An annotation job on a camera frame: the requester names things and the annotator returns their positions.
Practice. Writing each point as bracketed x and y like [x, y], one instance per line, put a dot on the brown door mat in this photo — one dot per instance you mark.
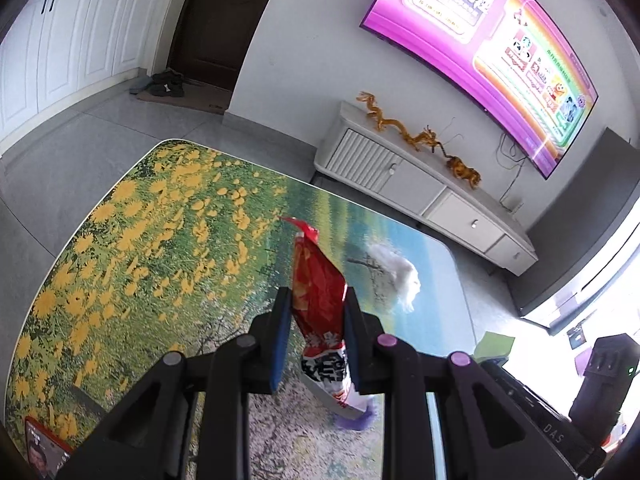
[200, 100]

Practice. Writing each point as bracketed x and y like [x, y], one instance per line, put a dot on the golden dragon ornament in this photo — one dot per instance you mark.
[400, 127]

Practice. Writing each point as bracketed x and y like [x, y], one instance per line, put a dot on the grey curtain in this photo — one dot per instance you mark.
[575, 240]

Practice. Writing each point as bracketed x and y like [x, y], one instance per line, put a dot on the white television cabinet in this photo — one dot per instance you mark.
[415, 185]

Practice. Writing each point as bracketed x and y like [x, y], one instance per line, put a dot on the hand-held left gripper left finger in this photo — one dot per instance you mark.
[280, 350]

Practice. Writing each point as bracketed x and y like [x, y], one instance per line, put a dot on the white wardrobe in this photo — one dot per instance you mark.
[75, 50]

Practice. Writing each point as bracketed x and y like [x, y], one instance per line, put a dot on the long red white snack packet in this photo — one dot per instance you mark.
[317, 300]

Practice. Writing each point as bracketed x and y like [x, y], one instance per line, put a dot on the light green packet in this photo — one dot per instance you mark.
[494, 347]

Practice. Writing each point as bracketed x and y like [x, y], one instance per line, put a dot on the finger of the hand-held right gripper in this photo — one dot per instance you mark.
[505, 377]

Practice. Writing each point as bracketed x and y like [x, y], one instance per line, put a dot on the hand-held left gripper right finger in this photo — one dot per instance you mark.
[352, 350]

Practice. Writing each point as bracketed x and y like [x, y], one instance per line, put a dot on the small golden animal ornament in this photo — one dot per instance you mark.
[464, 172]

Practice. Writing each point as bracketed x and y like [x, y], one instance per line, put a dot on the black shoes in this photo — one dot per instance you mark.
[165, 82]

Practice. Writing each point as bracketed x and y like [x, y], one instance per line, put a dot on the wall television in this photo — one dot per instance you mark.
[490, 50]

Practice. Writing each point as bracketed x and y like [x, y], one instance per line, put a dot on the dark brown door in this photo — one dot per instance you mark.
[220, 20]

